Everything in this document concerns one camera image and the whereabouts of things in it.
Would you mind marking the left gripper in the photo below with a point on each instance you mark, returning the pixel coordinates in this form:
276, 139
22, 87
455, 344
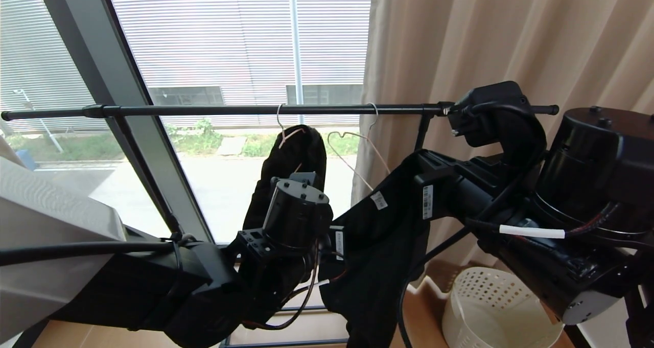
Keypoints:
317, 256

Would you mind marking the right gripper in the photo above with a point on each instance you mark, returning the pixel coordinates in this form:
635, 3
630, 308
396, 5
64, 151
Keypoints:
536, 256

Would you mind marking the black garment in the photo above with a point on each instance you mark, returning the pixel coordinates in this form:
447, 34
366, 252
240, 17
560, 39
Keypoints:
378, 246

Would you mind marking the pink clothes hanger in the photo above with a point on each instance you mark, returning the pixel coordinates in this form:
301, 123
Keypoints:
282, 139
352, 169

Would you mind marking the black shorts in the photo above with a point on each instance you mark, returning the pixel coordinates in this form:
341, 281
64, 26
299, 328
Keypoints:
286, 159

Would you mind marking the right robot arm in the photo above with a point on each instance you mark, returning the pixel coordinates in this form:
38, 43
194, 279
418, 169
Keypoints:
598, 159

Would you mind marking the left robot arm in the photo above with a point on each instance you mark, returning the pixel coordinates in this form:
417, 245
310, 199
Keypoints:
153, 286

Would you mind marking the white laundry basket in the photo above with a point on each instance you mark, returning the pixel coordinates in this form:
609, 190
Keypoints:
490, 312

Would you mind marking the black clothes rack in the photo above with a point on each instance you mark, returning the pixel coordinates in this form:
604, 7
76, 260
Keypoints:
204, 110

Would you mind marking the window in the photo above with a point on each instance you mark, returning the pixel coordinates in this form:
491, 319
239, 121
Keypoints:
230, 41

